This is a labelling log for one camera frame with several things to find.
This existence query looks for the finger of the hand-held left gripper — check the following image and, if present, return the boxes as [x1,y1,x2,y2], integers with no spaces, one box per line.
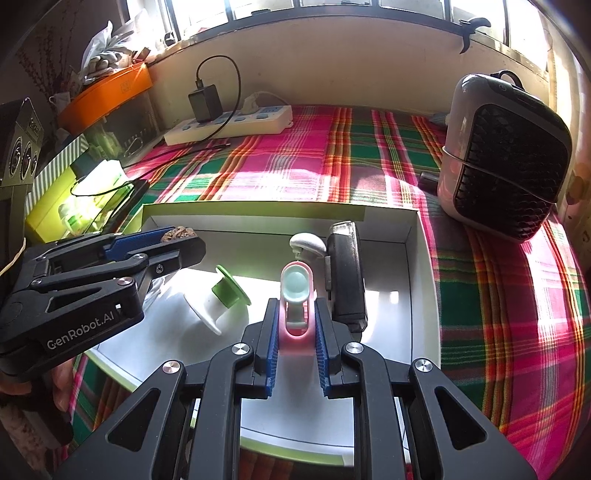
[18,227,175,289]
[28,237,207,324]

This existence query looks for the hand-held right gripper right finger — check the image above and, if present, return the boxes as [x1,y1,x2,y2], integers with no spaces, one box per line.
[315,299,539,480]

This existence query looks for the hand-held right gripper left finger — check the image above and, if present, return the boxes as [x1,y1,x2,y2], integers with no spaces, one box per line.
[53,298,280,480]

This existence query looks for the brown walnut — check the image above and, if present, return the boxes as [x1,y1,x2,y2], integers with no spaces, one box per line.
[161,225,197,243]

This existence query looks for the green and white spool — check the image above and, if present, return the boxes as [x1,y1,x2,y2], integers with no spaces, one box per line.
[184,264,252,335]

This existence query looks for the pink clip with mint pad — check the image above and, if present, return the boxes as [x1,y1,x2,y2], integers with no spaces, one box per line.
[280,261,317,344]

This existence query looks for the white and green cardboard box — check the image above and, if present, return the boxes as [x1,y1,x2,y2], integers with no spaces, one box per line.
[85,200,444,462]

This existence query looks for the black rectangular device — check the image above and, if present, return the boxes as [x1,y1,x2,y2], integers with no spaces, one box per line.
[324,220,369,333]

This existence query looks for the grey mushroom-shaped knob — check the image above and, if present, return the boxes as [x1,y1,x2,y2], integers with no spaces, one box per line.
[289,233,328,260]

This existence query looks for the black phone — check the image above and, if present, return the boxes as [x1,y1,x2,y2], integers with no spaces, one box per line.
[99,179,151,236]

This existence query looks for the clear plastic tissue pack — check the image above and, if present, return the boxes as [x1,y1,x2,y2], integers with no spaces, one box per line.
[58,159,127,232]

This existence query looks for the lime yellow box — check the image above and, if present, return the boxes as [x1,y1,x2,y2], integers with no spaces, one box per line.
[25,164,125,243]

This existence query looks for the green striped white box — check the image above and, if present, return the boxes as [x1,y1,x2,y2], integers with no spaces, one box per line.
[25,134,88,195]

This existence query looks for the clear glass tank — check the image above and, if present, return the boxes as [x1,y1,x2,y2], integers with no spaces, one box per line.
[85,85,160,162]

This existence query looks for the white power strip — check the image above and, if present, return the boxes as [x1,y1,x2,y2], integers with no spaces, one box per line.
[164,104,294,147]

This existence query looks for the grey printed carton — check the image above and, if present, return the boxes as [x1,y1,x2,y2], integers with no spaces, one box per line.
[0,99,44,188]

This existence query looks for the orange box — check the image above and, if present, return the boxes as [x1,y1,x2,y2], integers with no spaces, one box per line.
[58,62,153,134]

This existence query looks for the black charger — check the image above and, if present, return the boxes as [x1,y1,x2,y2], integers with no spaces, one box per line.
[188,88,223,124]

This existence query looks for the white power plug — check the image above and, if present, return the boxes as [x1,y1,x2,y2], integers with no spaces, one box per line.
[242,92,287,114]

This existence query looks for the pile of plastic bags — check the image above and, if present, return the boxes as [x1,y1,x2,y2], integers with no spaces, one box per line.
[78,21,153,84]

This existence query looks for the dried branches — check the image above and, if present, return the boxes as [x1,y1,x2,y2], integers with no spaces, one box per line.
[18,28,70,107]

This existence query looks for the grey portable fan heater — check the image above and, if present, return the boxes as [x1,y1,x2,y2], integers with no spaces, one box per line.
[436,70,573,243]

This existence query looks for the window with black bars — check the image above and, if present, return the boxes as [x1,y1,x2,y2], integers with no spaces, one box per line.
[161,0,555,61]

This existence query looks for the heart-printed curtain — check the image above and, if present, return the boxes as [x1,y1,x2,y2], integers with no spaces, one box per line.
[540,28,591,222]

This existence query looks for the black window hook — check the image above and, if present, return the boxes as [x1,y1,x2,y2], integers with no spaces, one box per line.
[455,17,492,55]

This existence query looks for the thin black cable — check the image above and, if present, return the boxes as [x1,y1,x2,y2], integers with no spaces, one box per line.
[69,175,149,198]

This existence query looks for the yellow cord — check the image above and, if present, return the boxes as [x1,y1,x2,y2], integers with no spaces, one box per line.
[0,237,27,278]

